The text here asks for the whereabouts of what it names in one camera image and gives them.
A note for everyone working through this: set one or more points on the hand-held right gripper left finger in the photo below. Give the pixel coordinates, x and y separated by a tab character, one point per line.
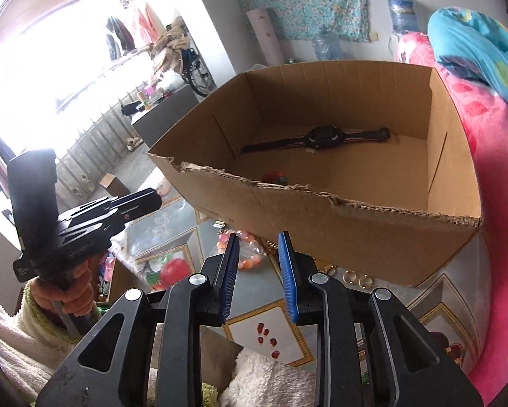
230	275

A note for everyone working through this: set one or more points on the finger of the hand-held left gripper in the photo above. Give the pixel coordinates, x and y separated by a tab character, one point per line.
135	203

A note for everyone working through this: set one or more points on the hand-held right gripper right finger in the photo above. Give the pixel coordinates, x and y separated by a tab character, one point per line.
288	275

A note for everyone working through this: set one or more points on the gold charm earring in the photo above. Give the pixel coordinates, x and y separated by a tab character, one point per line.
272	246

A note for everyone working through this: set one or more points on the gold clover earring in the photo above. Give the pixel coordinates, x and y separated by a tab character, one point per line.
328	269

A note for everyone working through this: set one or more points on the brown cardboard box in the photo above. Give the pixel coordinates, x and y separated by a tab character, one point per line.
364	237

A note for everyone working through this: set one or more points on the person's left forearm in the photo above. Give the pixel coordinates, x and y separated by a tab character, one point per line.
12	347

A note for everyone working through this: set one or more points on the person's left hand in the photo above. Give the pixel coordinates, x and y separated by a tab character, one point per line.
82	292

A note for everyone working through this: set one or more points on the small cardboard box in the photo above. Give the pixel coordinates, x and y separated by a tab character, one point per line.
112	184

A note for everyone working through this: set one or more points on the fruit print tablecloth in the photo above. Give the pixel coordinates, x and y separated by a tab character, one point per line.
271	335

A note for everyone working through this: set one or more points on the grey balcony railing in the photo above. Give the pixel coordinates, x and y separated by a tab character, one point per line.
97	144

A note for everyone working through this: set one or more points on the grey cabinet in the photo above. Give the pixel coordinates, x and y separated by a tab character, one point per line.
165	118

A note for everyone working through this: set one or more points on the white plastic bag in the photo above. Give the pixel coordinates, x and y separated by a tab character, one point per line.
170	80

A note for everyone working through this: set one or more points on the black smartwatch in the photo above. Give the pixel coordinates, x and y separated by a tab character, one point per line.
322	136

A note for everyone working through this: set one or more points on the wheelchair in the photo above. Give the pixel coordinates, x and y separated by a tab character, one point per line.
199	74

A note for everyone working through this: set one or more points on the pile of beige clothes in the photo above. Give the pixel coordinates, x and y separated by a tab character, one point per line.
169	51

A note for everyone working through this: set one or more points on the dark hanging jacket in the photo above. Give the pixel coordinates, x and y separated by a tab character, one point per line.
118	36

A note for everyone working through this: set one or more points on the pink hanging garment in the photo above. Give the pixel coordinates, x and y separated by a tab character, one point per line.
146	23

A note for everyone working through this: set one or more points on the rolled pink mat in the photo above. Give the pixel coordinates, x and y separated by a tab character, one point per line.
264	36

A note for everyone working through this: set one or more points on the pink floral blanket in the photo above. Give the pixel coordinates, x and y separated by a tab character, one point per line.
500	220

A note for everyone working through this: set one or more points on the empty clear water jug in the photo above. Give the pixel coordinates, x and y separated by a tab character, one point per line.
327	46

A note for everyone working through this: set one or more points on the blue water jug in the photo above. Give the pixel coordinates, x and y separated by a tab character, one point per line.
402	12

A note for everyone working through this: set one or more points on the blue quilt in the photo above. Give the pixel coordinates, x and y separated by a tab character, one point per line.
470	42

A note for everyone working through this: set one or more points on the floral wall cloth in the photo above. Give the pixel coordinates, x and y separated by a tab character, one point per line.
313	0

